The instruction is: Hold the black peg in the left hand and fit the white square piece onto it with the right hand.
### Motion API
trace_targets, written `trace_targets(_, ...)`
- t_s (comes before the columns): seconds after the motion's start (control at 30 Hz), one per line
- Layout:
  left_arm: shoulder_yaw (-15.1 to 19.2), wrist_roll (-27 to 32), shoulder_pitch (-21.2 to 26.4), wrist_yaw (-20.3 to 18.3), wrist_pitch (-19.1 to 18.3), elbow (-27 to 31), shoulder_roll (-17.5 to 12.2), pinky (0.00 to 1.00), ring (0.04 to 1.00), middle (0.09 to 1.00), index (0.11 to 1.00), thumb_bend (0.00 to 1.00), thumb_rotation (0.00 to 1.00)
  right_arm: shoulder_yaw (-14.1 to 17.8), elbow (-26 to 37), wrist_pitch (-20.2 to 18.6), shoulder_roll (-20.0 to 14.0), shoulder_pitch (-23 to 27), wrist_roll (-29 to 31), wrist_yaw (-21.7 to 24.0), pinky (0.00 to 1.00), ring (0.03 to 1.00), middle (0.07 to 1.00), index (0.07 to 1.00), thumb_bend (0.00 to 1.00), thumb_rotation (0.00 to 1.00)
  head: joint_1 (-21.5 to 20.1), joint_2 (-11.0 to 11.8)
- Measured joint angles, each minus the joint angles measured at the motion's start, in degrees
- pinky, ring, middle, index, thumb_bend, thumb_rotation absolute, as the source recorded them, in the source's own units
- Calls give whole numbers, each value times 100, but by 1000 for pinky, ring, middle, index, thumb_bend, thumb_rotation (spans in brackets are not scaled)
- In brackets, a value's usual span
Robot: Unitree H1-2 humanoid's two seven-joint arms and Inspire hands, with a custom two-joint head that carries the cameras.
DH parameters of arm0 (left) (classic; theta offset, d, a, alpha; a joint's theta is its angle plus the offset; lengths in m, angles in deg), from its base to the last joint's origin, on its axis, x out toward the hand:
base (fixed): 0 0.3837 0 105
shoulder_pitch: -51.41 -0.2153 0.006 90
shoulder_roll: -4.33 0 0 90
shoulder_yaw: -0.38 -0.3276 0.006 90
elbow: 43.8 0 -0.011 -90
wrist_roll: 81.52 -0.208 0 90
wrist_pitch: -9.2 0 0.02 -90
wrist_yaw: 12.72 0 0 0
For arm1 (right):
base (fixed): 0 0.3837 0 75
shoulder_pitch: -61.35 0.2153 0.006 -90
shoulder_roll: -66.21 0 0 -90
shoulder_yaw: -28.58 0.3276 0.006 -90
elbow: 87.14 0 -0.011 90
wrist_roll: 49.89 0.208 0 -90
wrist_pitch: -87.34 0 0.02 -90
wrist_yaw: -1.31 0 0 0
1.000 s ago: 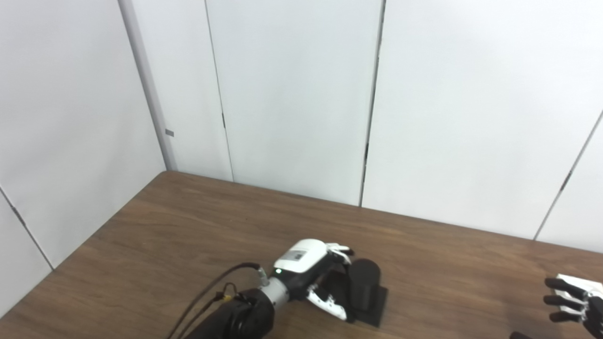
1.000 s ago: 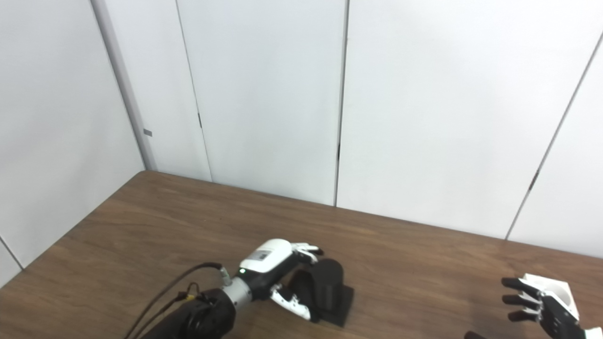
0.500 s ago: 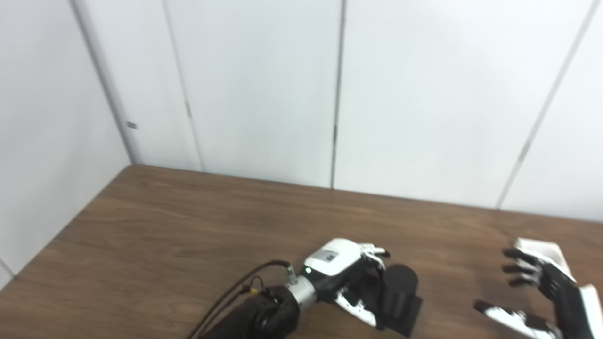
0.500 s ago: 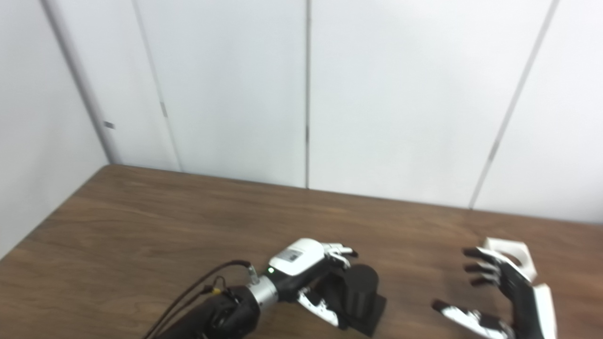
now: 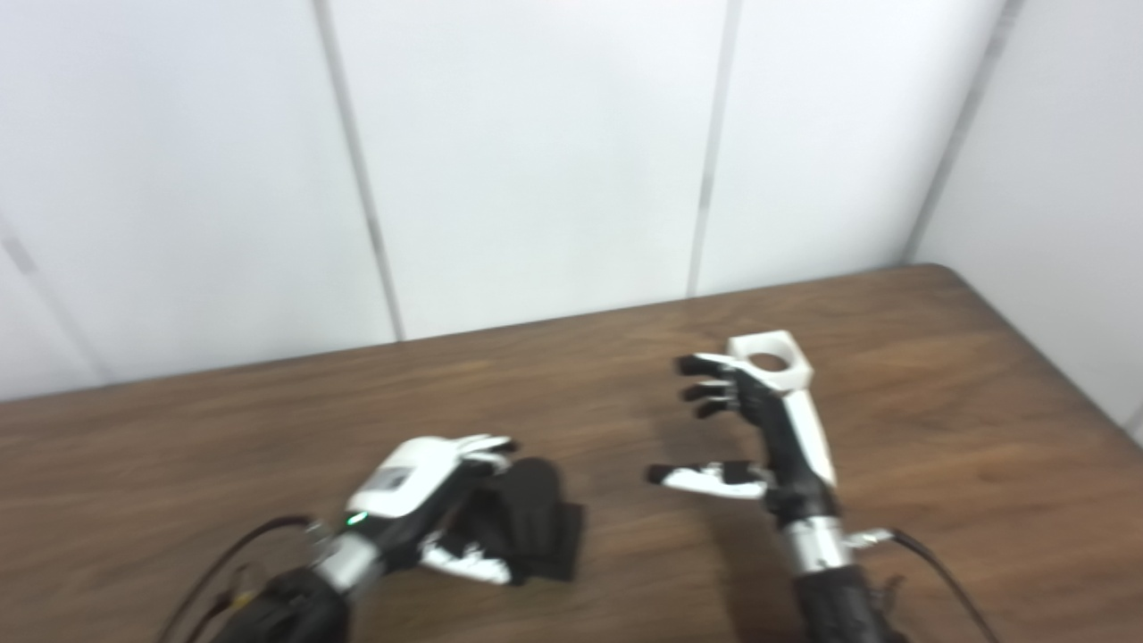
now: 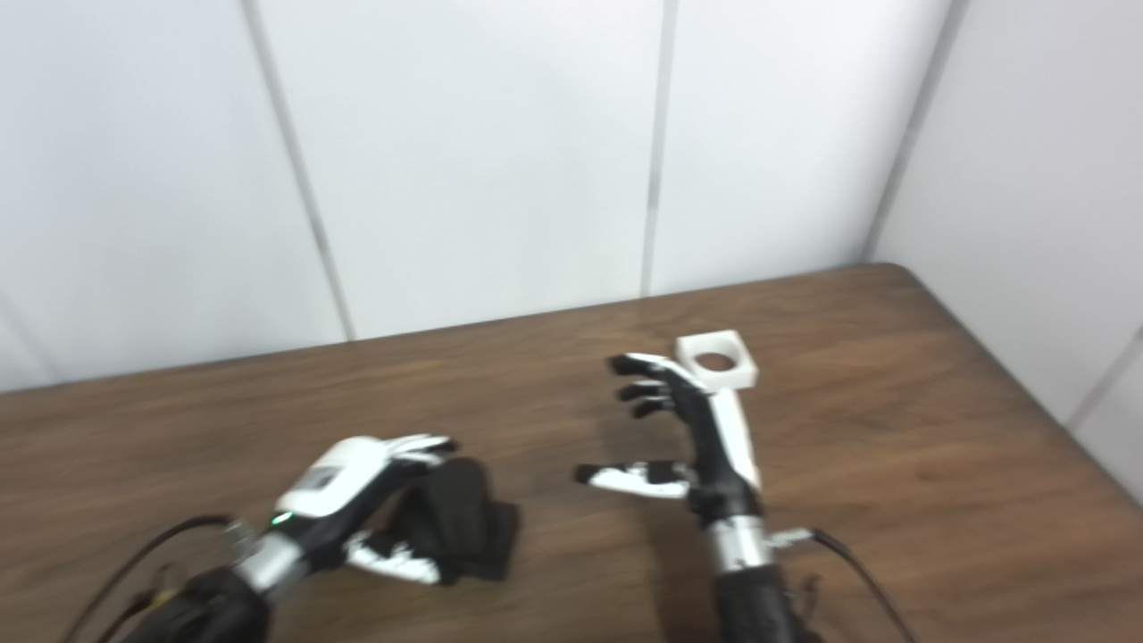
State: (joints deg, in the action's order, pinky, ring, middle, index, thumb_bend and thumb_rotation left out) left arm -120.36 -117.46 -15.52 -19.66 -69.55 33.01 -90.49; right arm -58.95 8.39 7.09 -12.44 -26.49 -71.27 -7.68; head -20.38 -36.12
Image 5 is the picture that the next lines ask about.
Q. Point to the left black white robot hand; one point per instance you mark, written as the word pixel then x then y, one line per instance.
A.
pixel 411 473

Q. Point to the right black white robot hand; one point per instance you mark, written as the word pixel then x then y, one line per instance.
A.
pixel 790 446

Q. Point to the white square piece with hole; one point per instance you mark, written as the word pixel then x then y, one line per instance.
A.
pixel 790 375

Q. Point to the black peg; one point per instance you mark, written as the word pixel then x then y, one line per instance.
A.
pixel 536 518

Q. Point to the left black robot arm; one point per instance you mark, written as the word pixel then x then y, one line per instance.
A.
pixel 295 607

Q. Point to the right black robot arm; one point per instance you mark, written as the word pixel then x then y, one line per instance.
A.
pixel 835 589

